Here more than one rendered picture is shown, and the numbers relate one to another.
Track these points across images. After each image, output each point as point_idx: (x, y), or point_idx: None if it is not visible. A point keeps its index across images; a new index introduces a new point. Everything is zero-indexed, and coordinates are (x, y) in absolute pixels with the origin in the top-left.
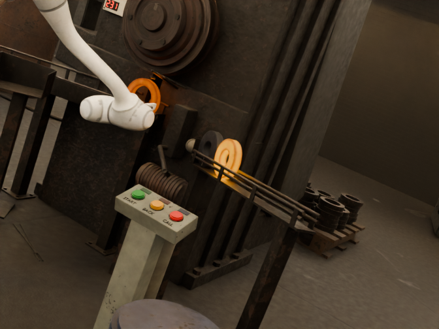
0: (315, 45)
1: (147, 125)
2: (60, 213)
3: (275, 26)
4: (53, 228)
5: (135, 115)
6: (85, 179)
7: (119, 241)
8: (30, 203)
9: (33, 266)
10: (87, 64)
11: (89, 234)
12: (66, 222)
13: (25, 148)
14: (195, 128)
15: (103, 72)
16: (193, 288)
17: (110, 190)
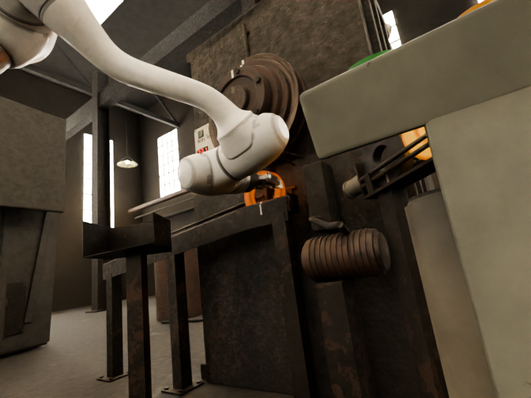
0: None
1: (283, 133)
2: (237, 388)
3: (359, 43)
4: None
5: (257, 125)
6: (246, 328)
7: (332, 381)
8: (198, 393)
9: None
10: (152, 81)
11: (281, 397)
12: (247, 396)
13: (171, 328)
14: (337, 186)
15: (179, 80)
16: None
17: (279, 324)
